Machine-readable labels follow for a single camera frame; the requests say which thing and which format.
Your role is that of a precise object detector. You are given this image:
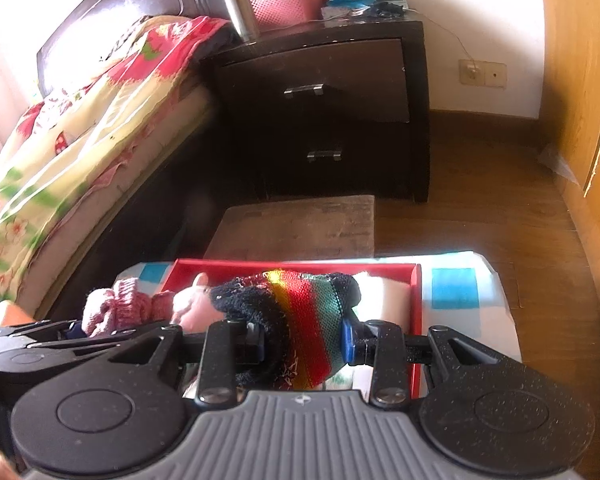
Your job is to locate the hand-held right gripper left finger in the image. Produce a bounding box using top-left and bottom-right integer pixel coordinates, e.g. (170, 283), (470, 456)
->
(105, 319), (267, 406)

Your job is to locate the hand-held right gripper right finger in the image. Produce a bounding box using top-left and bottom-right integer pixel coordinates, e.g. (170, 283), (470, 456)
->
(340, 316), (488, 409)

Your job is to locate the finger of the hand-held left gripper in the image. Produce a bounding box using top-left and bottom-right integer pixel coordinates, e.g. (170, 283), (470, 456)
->
(0, 319), (88, 348)

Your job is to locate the rainbow striped knit sock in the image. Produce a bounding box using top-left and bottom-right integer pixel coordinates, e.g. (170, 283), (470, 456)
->
(210, 270), (362, 392)

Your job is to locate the pink knitted cloth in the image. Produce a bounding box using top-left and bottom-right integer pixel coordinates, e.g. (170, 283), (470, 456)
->
(82, 277), (178, 338)

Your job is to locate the red box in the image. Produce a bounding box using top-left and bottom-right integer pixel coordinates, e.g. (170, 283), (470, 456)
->
(157, 258), (424, 401)

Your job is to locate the white green towel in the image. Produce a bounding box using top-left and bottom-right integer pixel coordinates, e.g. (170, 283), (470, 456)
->
(322, 365), (376, 392)

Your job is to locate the brown low stool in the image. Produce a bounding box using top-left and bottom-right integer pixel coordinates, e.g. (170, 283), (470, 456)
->
(204, 194), (377, 262)

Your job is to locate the blue white checked mat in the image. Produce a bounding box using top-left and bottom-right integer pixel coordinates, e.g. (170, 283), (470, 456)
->
(115, 250), (524, 392)

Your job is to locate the dark nightstand drawer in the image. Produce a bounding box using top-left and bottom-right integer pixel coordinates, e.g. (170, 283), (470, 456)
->
(214, 37), (412, 123)
(259, 119), (414, 199)

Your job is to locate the bed with floral quilt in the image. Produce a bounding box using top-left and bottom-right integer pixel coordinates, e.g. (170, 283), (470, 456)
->
(0, 15), (231, 322)

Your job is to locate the dark wooden nightstand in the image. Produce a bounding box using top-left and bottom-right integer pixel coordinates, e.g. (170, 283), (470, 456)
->
(200, 21), (432, 204)

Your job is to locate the dark wooden headboard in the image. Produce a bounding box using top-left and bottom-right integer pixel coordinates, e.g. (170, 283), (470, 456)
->
(36, 0), (222, 99)

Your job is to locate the white plastic bag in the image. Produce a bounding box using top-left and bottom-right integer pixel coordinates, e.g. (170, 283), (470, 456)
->
(321, 2), (369, 22)

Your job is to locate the steel thermos bottle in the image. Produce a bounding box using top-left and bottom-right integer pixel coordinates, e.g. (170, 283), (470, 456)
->
(218, 0), (261, 42)

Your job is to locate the light wooden wardrobe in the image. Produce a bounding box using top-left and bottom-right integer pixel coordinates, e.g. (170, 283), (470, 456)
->
(536, 0), (600, 480)

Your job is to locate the dark bed frame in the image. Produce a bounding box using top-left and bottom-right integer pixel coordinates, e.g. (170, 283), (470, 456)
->
(25, 102), (222, 322)

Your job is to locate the beige wall socket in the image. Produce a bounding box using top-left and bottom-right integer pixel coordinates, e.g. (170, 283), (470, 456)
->
(458, 59), (507, 89)

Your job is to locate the thin charger cable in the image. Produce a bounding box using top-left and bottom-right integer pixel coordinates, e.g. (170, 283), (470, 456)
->
(405, 7), (481, 73)

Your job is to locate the black cable bundle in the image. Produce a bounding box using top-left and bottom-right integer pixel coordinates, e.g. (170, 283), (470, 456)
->
(364, 2), (407, 17)

